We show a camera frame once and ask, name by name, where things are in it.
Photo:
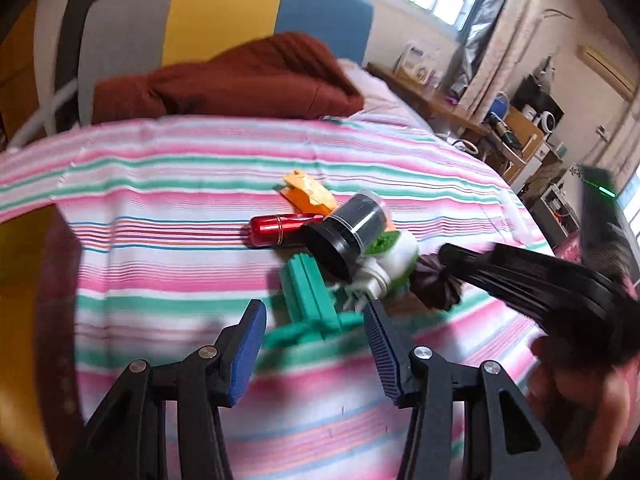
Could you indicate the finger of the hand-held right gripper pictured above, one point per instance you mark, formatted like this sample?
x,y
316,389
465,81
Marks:
x,y
525,280

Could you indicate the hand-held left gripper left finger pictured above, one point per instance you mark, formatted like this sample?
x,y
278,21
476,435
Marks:
x,y
245,355

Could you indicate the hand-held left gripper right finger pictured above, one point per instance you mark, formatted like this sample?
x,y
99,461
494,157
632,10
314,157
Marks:
x,y
382,355

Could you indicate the teal plastic clamp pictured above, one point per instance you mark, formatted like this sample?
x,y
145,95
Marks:
x,y
310,295

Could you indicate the dark ruffled scrunchie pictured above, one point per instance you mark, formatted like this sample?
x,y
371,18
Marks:
x,y
435,282

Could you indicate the white plug adapter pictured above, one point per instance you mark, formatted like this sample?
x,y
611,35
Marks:
x,y
395,260

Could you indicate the black jar with clear lid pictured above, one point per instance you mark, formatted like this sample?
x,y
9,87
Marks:
x,y
350,230

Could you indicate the red metal tube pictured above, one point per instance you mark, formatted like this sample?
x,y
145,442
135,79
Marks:
x,y
275,228

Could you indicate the orange plastic clip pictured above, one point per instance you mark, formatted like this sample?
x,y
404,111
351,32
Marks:
x,y
310,195

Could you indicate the gold metal tin box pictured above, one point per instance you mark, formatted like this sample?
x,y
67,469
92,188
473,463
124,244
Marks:
x,y
30,335

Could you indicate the person's right hand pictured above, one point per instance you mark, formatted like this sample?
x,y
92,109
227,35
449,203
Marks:
x,y
590,400

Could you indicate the pink green striped blanket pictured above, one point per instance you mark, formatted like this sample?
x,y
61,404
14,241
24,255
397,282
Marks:
x,y
175,260

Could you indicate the air conditioner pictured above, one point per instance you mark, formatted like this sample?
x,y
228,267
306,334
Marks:
x,y
605,67

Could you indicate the wooden desk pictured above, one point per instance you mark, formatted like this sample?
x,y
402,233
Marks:
x,y
435,105

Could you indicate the beige curtain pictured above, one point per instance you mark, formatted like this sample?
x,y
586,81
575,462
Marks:
x,y
505,40

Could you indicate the white printed carton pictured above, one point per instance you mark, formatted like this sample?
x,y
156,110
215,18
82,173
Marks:
x,y
417,65

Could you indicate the rust brown blanket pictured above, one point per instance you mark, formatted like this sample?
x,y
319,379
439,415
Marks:
x,y
240,80

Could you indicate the white curved tube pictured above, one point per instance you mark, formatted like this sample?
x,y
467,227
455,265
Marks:
x,y
45,112

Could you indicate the grey yellow blue pillow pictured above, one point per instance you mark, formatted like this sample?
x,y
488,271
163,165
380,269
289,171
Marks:
x,y
220,15

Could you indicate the orange wooden wardrobe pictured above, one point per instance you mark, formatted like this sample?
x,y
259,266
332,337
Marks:
x,y
17,75

